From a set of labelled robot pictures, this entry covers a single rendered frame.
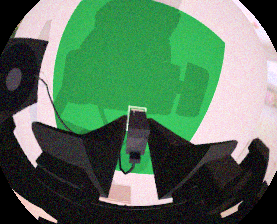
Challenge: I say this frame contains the green circuit board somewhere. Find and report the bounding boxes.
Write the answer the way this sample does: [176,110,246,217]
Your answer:
[53,0,226,172]

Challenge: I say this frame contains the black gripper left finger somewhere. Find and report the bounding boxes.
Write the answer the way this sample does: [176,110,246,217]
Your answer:
[32,116,127,197]

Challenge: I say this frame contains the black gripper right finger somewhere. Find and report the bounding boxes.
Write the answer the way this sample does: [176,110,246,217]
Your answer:
[147,117,238,200]

